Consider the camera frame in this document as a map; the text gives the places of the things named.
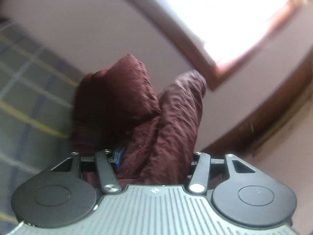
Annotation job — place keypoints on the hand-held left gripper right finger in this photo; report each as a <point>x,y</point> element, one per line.
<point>201,169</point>

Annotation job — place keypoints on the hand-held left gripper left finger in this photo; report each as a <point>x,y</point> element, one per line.
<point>119,157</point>

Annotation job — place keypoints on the maroon puffer jacket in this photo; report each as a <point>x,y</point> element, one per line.
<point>171,127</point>

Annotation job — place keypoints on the brown wooden door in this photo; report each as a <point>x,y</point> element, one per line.
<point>269,117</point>

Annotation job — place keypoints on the grey plaid bed sheet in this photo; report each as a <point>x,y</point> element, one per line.
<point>24,98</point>

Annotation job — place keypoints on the wooden framed window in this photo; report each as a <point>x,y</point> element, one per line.
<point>220,17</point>

